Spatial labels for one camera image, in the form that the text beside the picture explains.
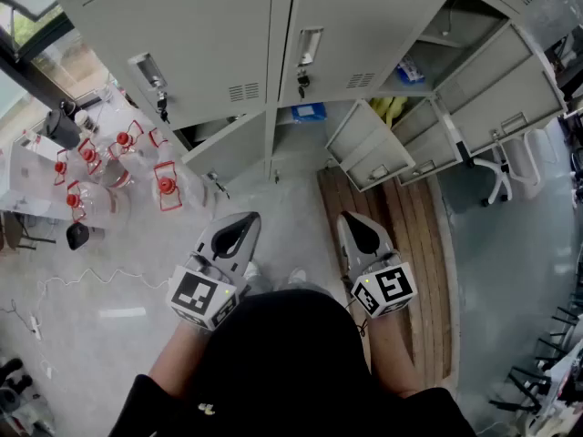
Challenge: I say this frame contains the person's leg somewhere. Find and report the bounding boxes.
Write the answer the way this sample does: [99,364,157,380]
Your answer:
[275,276,337,299]
[245,274,275,298]

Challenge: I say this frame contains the person's left leg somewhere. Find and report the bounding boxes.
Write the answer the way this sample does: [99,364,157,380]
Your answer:
[245,274,275,298]

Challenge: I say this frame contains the person's black shirt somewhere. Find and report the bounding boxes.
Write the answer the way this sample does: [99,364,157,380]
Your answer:
[107,288,478,437]

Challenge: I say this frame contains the grey metal locker cabinet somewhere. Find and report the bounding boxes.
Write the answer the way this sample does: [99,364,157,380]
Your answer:
[39,0,570,196]

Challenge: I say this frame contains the white floor cable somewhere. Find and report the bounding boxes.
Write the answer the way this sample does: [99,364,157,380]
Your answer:
[35,267,170,311]

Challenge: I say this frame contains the open grey cabinet door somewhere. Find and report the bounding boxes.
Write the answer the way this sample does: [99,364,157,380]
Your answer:
[323,99,416,194]
[435,19,569,158]
[180,109,268,186]
[391,96,464,187]

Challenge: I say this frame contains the blue white packet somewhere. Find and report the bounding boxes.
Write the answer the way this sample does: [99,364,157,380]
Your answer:
[394,59,427,85]

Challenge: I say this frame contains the chrome recessed door handle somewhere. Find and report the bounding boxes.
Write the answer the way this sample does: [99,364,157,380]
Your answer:
[295,25,325,68]
[127,52,169,91]

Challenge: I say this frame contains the black window frame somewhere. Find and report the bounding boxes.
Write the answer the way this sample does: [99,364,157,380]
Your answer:
[0,0,118,108]

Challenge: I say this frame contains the person's left forearm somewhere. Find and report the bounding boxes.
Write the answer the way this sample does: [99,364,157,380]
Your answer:
[148,319,220,402]

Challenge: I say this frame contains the brown wooden chair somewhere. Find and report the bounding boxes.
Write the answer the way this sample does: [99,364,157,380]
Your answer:
[0,210,58,252]

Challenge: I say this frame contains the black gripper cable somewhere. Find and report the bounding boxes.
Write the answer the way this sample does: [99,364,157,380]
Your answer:
[343,300,369,338]

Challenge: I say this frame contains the white paper cup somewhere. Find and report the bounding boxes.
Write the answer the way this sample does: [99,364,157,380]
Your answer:
[74,109,100,137]

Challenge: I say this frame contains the wooden plank platform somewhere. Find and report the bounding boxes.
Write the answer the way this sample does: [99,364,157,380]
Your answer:
[317,166,459,384]

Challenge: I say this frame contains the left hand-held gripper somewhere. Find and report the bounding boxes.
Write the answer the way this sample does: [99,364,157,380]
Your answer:
[166,212,261,331]

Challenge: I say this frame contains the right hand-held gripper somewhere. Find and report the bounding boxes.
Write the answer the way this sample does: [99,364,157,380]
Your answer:
[337,211,418,320]

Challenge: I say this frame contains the person's right leg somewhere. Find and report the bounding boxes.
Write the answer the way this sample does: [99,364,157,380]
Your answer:
[275,276,337,299]

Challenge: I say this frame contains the person's right forearm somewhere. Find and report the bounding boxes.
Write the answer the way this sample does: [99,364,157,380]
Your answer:
[367,310,434,399]

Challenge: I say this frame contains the row of black chairs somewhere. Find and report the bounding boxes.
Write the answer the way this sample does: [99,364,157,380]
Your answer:
[489,305,583,427]

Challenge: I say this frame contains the blue plastic bag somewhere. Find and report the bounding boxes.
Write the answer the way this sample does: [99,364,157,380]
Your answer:
[290,102,329,125]

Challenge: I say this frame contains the black kettle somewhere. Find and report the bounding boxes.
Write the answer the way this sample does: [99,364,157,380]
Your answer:
[42,102,84,150]

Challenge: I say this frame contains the yellow-green object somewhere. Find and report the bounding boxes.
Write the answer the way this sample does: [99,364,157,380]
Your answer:
[367,96,410,130]

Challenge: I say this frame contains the white table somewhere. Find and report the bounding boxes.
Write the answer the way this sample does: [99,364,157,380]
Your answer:
[0,141,63,221]

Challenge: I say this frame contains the black dumbbells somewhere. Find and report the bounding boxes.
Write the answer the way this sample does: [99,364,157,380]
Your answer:
[0,357,36,412]

